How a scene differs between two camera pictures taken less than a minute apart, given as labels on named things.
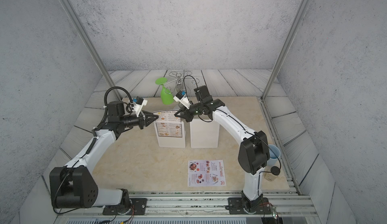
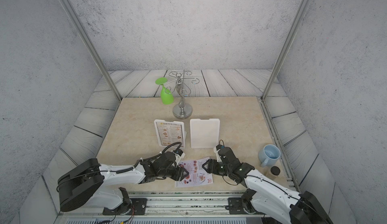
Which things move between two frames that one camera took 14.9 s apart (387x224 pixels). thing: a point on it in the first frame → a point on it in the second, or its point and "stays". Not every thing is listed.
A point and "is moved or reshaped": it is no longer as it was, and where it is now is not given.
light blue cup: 274,153 stays
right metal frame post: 284,50 stays
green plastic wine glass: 167,96 stays
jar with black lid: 274,172 stays
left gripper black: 142,122 → 179,176
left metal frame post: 85,35 stays
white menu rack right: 204,134 stays
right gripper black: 186,114 → 211,165
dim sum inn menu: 168,124 is moved or reshaped
